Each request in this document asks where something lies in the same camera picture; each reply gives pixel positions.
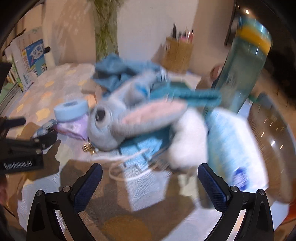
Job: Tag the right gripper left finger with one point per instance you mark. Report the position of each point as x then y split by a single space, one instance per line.
43 223

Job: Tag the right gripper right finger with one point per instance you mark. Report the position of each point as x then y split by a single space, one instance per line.
257 223

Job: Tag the purple tissue pack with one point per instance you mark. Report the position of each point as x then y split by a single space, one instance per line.
76 129

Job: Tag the light blue tape roll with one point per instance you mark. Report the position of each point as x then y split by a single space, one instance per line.
71 110

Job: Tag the wet wipes pack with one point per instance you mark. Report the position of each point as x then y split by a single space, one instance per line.
233 153

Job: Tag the white fluffy plush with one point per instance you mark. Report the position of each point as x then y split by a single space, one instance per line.
189 146

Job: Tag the light blue drawstring bag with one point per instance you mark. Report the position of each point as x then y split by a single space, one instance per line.
145 152

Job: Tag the grey bunny plush toy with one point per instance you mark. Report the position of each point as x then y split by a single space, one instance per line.
128 112

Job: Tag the blue cloth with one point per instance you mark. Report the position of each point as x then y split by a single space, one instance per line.
113 71

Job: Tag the teal knitted pouch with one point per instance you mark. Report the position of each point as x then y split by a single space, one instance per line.
209 98

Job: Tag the glass flower vase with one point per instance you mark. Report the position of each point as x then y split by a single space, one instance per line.
105 26

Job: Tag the teal water bottle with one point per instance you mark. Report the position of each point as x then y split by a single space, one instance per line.
243 64

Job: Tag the bamboo pen holder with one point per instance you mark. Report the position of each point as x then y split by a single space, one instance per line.
178 50

